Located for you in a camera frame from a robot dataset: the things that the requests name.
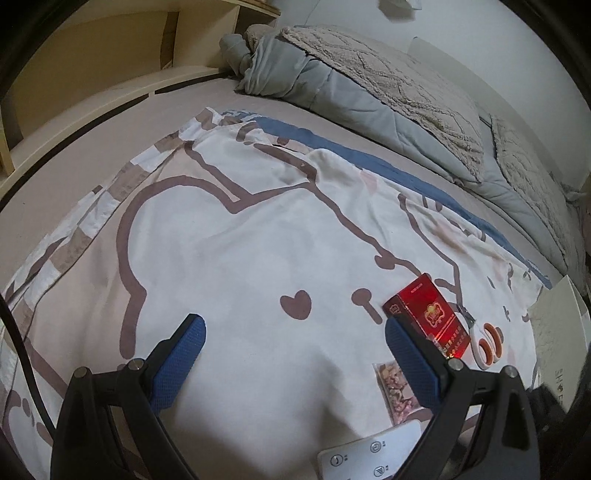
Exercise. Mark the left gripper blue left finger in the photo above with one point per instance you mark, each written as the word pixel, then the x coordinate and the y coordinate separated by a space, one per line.
pixel 87 444

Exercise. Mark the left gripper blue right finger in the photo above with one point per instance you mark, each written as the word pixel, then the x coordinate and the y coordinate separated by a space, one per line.
pixel 504 444

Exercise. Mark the orange white scissors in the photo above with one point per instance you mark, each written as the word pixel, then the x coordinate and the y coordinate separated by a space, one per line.
pixel 486 340

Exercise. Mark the white remote control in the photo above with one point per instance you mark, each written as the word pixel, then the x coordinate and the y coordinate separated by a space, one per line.
pixel 376 457

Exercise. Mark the bag of pink snacks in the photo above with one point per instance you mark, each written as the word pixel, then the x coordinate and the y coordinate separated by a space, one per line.
pixel 401 402

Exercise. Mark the white cardboard box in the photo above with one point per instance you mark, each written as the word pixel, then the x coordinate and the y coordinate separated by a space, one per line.
pixel 560 321

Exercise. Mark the red cigarette pack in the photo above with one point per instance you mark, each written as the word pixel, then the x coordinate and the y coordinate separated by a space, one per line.
pixel 430 313

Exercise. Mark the cartoon bear blanket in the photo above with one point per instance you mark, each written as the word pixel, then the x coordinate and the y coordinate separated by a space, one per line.
pixel 288 246

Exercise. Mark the right beige quilted blanket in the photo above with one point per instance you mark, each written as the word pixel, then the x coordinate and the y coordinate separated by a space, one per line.
pixel 527 175

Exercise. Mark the beige quilted blanket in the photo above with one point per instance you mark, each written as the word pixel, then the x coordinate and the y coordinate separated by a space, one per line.
pixel 404 84
pixel 527 175

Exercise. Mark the white headboard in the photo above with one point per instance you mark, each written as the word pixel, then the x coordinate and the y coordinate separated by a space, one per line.
pixel 459 74

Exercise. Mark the left beige quilted blanket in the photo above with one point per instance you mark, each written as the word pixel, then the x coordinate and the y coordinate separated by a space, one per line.
pixel 404 84

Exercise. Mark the wooden side shelf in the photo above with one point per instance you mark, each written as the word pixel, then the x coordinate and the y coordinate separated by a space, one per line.
pixel 66 65

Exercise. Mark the grey folded duvet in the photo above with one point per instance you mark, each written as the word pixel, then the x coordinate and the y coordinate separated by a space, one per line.
pixel 268 65

